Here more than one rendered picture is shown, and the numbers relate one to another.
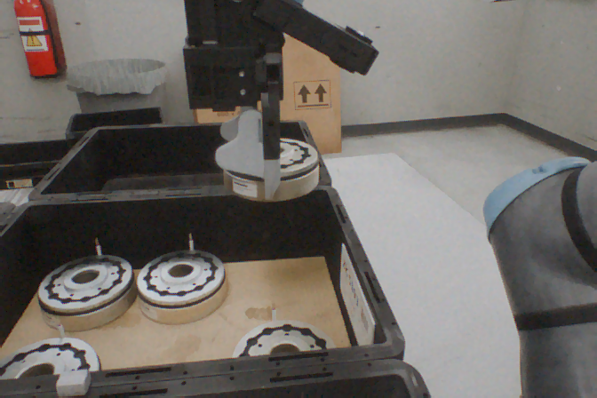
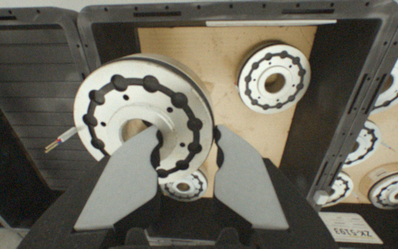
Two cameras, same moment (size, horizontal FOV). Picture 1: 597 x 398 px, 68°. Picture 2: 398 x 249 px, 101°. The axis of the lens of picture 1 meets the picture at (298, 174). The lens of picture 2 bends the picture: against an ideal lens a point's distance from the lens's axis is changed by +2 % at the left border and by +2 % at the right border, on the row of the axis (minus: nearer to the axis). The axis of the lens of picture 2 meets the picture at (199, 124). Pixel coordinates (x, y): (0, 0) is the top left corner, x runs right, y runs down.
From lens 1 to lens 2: 42 cm
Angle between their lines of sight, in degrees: 69
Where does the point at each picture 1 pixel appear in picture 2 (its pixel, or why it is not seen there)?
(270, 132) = (301, 214)
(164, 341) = not seen: hidden behind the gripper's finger
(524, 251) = not seen: outside the picture
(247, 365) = (346, 126)
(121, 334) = (212, 158)
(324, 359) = (368, 77)
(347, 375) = (393, 63)
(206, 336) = (221, 120)
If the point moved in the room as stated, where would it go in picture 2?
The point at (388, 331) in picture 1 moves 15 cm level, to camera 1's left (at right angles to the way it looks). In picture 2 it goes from (373, 13) to (304, 150)
